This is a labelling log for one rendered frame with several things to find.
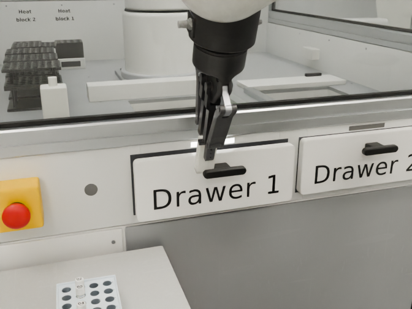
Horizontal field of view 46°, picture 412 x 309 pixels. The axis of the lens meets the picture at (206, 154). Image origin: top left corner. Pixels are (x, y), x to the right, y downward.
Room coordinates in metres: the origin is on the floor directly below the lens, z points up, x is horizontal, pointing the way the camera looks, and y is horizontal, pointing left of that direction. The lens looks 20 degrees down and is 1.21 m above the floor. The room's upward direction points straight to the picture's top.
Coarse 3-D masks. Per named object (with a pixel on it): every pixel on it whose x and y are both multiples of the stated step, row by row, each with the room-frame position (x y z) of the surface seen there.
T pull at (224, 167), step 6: (216, 168) 0.76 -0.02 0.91; (222, 168) 0.75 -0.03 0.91; (228, 168) 0.75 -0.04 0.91; (234, 168) 0.75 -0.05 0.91; (240, 168) 0.75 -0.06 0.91; (204, 174) 0.74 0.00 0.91; (210, 174) 0.74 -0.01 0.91; (216, 174) 0.74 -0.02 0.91; (222, 174) 0.74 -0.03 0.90; (228, 174) 0.75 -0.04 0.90; (234, 174) 0.75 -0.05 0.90; (240, 174) 0.75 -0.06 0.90
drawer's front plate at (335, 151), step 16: (400, 128) 0.92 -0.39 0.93; (304, 144) 0.85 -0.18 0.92; (320, 144) 0.86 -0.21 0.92; (336, 144) 0.87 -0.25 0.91; (352, 144) 0.88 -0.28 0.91; (384, 144) 0.90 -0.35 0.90; (400, 144) 0.91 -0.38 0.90; (304, 160) 0.85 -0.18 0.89; (320, 160) 0.86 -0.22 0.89; (336, 160) 0.87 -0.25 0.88; (352, 160) 0.88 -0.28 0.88; (368, 160) 0.89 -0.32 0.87; (384, 160) 0.90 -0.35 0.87; (400, 160) 0.91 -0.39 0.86; (304, 176) 0.85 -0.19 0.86; (320, 176) 0.86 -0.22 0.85; (336, 176) 0.87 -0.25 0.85; (384, 176) 0.90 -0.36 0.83; (400, 176) 0.91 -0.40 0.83; (304, 192) 0.85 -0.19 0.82; (320, 192) 0.86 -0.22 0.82
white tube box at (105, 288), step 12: (108, 276) 0.61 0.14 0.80; (60, 288) 0.58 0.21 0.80; (72, 288) 0.58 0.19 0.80; (96, 288) 0.58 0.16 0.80; (108, 288) 0.59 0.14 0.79; (60, 300) 0.56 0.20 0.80; (72, 300) 0.56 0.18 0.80; (84, 300) 0.56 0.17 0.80; (96, 300) 0.56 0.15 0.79; (108, 300) 0.57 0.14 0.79
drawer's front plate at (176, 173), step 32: (160, 160) 0.75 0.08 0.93; (192, 160) 0.77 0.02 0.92; (224, 160) 0.78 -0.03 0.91; (256, 160) 0.80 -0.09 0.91; (288, 160) 0.82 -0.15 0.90; (160, 192) 0.75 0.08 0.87; (192, 192) 0.77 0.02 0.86; (224, 192) 0.78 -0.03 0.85; (256, 192) 0.80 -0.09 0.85; (288, 192) 0.82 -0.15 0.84
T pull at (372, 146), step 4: (368, 144) 0.88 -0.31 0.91; (372, 144) 0.88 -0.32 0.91; (376, 144) 0.88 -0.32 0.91; (380, 144) 0.88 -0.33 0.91; (392, 144) 0.87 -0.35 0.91; (364, 148) 0.85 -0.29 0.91; (368, 148) 0.85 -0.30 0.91; (372, 148) 0.85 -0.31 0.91; (376, 148) 0.85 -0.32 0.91; (380, 148) 0.85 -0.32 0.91; (384, 148) 0.86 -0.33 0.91; (388, 148) 0.86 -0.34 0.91; (392, 148) 0.86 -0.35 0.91; (396, 148) 0.87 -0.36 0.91; (364, 152) 0.85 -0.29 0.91; (368, 152) 0.85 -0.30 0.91; (372, 152) 0.85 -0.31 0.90; (376, 152) 0.85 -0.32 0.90; (380, 152) 0.85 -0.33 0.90; (384, 152) 0.86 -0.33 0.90; (388, 152) 0.86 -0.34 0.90; (392, 152) 0.86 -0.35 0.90
